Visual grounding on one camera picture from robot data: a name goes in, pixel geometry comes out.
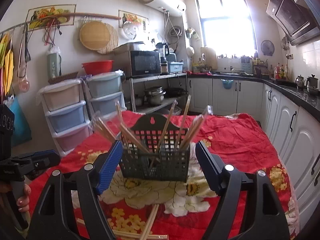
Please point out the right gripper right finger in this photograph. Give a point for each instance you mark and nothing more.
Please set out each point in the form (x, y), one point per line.
(263, 218)

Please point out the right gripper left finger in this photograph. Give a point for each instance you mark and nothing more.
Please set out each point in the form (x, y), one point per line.
(54, 217)

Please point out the wooden chopstick pair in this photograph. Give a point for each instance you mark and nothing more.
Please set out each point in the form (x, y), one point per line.
(145, 234)
(195, 127)
(162, 139)

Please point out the kitchen window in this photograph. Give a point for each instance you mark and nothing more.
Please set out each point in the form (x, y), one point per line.
(227, 27)

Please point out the person's left hand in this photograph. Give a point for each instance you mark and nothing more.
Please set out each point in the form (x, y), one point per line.
(23, 201)

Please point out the red floral tablecloth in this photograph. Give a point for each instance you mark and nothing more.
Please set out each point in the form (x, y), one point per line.
(186, 208)

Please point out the left pastel drawer tower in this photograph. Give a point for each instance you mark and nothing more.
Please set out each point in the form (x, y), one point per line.
(66, 114)

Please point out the pastel drawer tower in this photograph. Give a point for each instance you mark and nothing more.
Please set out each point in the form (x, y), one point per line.
(66, 114)
(102, 91)

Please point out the wooden chopstick pair on cloth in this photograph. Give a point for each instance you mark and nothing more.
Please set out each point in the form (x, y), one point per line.
(145, 234)

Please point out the white lower cabinets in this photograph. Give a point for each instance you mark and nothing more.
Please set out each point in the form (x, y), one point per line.
(290, 123)

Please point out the right pastel drawer tower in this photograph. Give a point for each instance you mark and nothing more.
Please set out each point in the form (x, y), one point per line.
(102, 91)

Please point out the black plastic utensil basket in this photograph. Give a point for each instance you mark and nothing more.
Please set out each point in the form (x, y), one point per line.
(165, 162)

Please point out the red plastic basin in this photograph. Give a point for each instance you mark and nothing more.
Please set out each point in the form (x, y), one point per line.
(98, 67)

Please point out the metal kettle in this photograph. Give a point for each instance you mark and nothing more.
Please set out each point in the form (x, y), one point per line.
(312, 85)

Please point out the round bamboo tray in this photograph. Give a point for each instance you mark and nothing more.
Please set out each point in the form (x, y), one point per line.
(94, 35)

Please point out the steel cooking pot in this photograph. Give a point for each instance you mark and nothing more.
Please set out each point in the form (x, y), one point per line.
(155, 95)

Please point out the black microwave oven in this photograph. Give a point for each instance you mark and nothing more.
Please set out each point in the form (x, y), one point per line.
(138, 63)

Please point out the black range hood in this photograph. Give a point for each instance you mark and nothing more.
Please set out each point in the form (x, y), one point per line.
(295, 20)

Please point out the fruit wall picture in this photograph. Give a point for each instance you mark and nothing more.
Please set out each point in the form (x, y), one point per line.
(43, 16)

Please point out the small wall fan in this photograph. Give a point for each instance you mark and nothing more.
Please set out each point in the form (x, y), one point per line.
(267, 48)

